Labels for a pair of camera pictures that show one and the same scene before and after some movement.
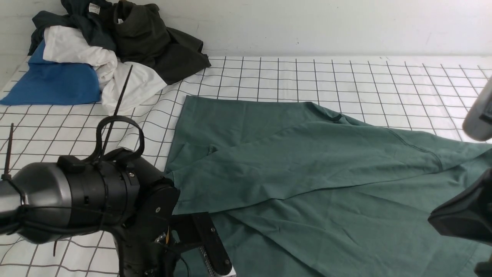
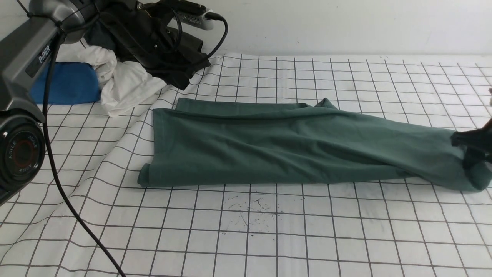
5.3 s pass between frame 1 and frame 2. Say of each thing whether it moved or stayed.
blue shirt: stayed
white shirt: stayed
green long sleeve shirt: moved
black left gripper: moved
